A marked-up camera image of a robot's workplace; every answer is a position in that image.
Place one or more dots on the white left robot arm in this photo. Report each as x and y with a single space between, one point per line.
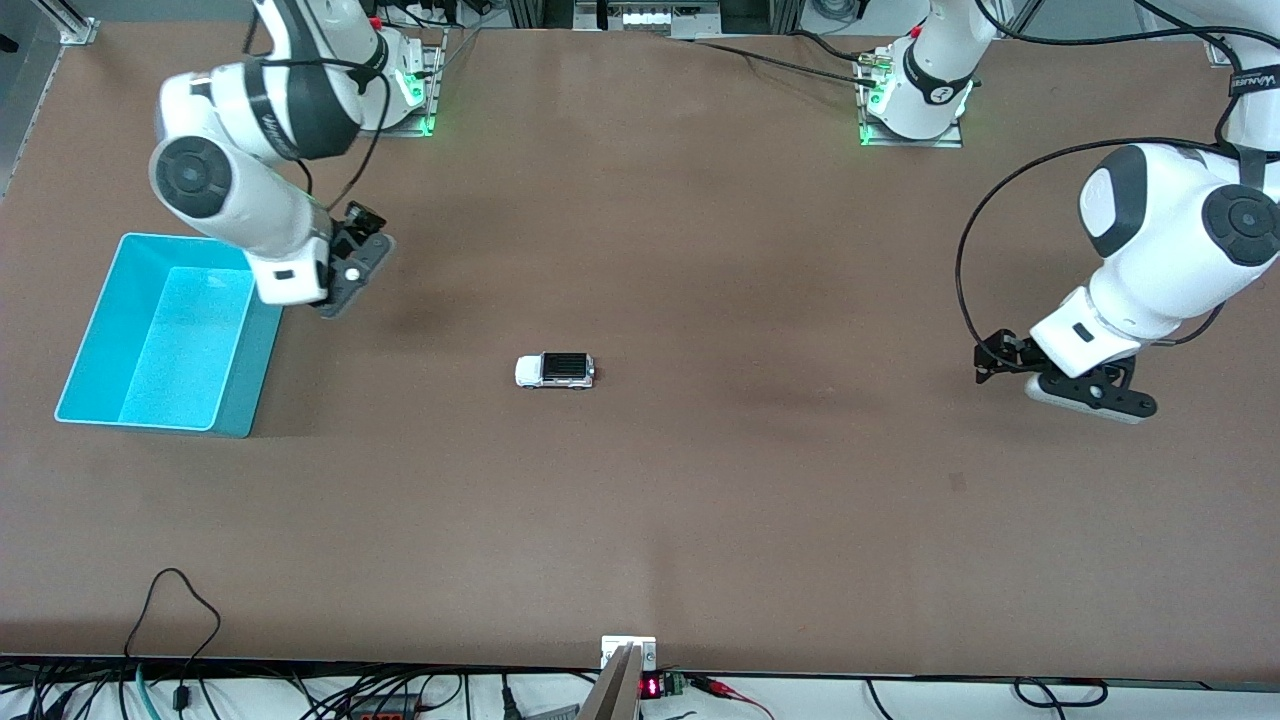
1150 250

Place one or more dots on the white jeep toy black roof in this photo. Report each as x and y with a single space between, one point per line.
555 370

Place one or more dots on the black box orange connectors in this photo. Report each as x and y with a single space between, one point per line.
385 708

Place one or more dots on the red clip lead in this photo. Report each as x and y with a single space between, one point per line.
725 690

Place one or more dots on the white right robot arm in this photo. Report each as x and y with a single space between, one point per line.
240 200

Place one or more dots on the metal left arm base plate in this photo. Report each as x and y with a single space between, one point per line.
910 143

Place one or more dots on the red digit display module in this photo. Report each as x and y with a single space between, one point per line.
651 687

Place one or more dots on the white mount bracket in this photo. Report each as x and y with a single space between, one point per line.
615 645

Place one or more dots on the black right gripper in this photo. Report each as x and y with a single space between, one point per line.
354 228

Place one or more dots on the turquoise plastic bin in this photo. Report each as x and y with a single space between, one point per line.
170 350

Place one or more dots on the aluminium frame with lights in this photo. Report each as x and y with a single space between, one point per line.
650 15

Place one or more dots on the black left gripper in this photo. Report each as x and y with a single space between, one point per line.
1012 352

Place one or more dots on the black power plug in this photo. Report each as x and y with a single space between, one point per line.
508 700

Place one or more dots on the grey aluminium post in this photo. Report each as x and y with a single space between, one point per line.
612 695

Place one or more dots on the green terminal block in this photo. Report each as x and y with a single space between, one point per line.
674 685

